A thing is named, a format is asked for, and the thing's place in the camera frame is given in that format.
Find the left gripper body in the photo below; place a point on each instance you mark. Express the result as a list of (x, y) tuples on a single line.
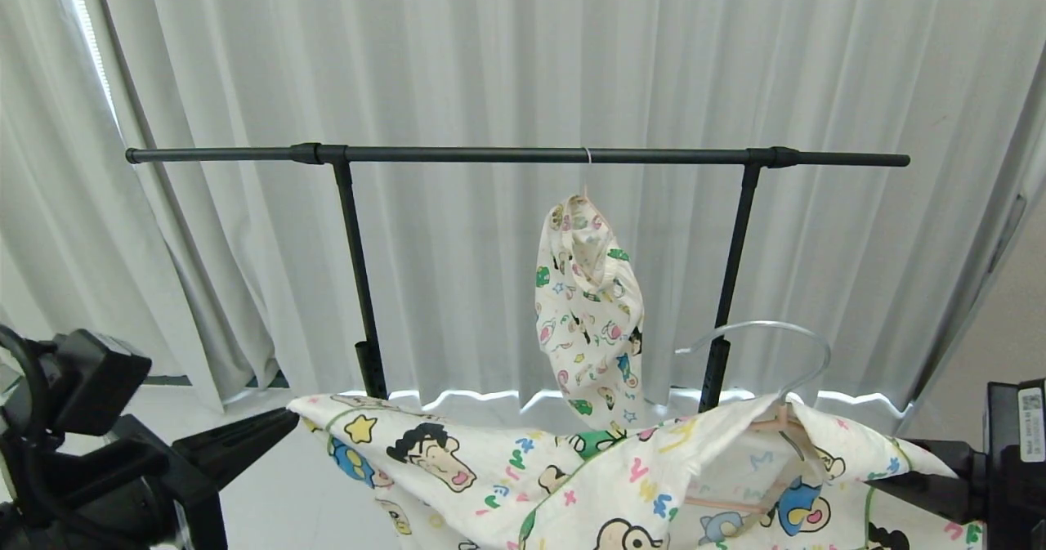
[(155, 501)]

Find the cream large-cartoon printed garment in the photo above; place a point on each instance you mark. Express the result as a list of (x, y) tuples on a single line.
[(572, 476)]

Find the pink clothes hanger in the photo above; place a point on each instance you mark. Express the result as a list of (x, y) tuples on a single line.
[(776, 324), (586, 186)]

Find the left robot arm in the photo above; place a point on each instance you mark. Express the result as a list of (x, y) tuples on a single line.
[(41, 501)]

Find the black clothes rack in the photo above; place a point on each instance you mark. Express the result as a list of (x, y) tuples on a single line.
[(490, 155)]

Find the cream small-print garment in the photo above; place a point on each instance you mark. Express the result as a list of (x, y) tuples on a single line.
[(588, 329)]

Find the white curtain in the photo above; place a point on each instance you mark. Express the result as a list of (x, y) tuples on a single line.
[(490, 51)]

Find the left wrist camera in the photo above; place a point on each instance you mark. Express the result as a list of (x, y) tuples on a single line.
[(98, 378)]

